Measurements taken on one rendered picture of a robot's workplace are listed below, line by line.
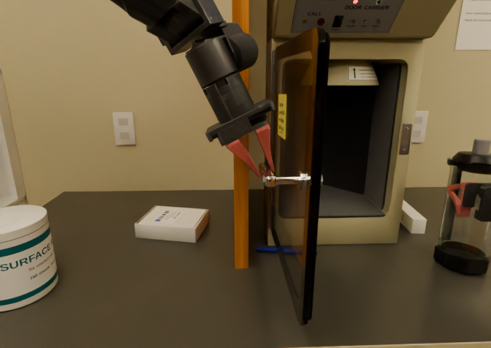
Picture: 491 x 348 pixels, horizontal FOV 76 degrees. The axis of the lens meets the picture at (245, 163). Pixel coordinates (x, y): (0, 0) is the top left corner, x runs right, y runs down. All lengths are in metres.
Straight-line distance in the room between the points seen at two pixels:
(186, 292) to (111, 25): 0.87
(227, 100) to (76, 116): 0.87
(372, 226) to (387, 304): 0.22
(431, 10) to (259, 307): 0.62
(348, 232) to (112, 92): 0.86
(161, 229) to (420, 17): 0.71
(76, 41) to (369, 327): 1.12
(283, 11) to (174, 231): 0.54
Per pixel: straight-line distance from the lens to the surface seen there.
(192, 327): 0.59
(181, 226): 0.81
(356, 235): 0.83
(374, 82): 0.78
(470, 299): 0.76
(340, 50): 0.72
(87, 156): 1.26
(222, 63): 0.43
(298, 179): 0.43
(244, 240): 0.68
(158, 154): 1.18
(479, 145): 0.79
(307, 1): 0.63
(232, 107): 0.43
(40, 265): 0.71
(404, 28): 0.73
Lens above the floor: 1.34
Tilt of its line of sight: 15 degrees down
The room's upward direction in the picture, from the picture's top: straight up
